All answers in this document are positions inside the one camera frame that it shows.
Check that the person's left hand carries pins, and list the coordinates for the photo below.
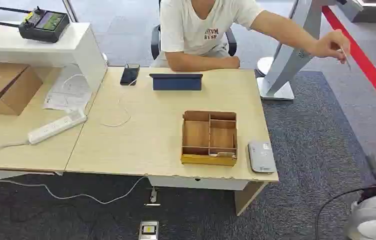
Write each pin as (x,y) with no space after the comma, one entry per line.
(331,44)

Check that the white card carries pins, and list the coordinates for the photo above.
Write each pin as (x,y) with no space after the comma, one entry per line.
(347,59)

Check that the grey metal stand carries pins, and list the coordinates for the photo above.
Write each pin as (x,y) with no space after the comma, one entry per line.
(289,56)

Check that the grey card reader device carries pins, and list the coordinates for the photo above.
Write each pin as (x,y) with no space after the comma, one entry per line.
(262,157)

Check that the person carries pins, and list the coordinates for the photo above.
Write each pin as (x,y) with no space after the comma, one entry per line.
(188,26)

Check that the wooden compartment box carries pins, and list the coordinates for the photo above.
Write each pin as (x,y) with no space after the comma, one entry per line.
(209,137)

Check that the stack of cards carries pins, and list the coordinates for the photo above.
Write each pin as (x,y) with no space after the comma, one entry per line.
(223,154)

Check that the blue tablet with cover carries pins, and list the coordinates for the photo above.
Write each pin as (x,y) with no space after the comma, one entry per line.
(176,82)

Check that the black office chair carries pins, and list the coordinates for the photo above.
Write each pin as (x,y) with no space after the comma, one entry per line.
(156,39)

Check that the black smartphone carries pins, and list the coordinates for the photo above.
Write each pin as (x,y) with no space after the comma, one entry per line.
(129,74)

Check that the white plug adapter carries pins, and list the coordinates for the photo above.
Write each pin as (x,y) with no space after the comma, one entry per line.
(153,195)

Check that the small floor device with display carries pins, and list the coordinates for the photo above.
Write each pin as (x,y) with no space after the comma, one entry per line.
(148,230)

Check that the white desk shelf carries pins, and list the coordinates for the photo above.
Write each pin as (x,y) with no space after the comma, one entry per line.
(78,49)

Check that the white printed paper sheets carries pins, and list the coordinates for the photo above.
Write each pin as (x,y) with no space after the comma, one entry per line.
(68,91)

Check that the white power strip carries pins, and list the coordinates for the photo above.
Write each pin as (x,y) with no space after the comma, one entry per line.
(55,127)

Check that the black remote controller with antennas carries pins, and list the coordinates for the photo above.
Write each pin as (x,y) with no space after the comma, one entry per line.
(44,24)

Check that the brown cardboard box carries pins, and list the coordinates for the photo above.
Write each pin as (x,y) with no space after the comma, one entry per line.
(7,87)

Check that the pale wooden side desk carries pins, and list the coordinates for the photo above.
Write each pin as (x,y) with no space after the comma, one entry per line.
(19,142)

